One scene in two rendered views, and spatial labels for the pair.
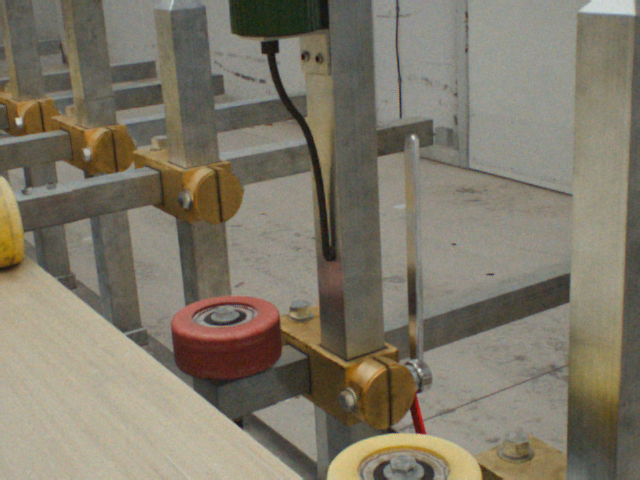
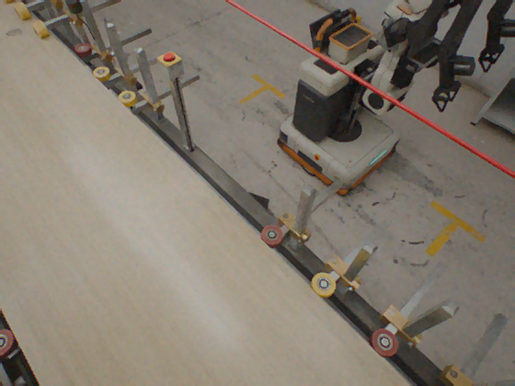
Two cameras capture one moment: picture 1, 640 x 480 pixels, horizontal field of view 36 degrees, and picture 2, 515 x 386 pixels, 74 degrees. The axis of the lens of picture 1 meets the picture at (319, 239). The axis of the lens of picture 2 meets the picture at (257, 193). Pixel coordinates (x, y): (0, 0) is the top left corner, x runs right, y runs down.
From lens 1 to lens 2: 1.51 m
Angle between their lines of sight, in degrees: 40
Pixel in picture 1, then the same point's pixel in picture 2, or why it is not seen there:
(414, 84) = not seen: outside the picture
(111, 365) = (67, 57)
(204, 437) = (80, 68)
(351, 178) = (94, 28)
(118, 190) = (62, 20)
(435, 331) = not seen: hidden behind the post
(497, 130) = not seen: outside the picture
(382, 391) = (107, 57)
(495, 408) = (180, 35)
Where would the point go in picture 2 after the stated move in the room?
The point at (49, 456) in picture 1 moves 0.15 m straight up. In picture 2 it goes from (62, 71) to (48, 44)
